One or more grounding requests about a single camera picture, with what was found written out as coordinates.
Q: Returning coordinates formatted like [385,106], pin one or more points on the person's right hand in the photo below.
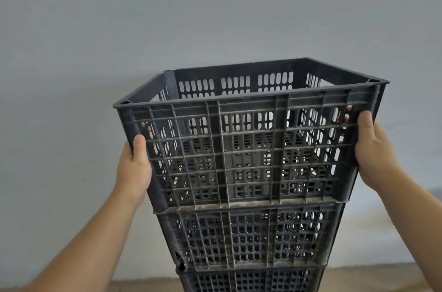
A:
[374,157]

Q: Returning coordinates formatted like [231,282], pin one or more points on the black plastic crate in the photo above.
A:
[252,236]
[252,279]
[248,136]

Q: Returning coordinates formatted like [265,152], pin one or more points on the person's left forearm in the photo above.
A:
[74,245]

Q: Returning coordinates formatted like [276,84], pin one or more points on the person's left hand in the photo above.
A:
[133,172]

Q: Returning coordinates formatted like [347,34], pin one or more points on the person's left thumb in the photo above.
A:
[140,150]

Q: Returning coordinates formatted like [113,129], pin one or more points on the person's right thumb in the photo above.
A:
[366,126]

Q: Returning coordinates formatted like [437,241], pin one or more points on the person's right forearm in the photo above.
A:
[412,222]

